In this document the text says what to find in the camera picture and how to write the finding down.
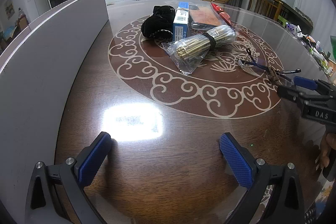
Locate grey storage box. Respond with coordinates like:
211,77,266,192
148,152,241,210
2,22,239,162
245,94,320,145
1,0,108,223

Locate red snack packet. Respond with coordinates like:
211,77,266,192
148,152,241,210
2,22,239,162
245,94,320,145
211,3,232,27

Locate dark wooden side bench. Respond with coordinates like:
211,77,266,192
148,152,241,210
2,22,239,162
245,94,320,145
248,0,313,35

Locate bundle of sticks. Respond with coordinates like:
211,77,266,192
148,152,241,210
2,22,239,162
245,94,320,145
162,25,236,75

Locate blue and white carton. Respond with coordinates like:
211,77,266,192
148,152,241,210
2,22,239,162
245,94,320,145
173,2,189,41

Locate black velvet pouch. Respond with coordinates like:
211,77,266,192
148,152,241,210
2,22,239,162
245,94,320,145
141,5,175,42

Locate phone case in clear bag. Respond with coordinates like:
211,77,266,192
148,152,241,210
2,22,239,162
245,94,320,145
189,3,228,31

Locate clutter of small items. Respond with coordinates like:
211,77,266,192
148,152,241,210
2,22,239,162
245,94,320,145
285,22,335,77

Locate person's right hand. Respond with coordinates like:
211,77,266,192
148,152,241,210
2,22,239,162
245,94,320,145
315,131,336,169

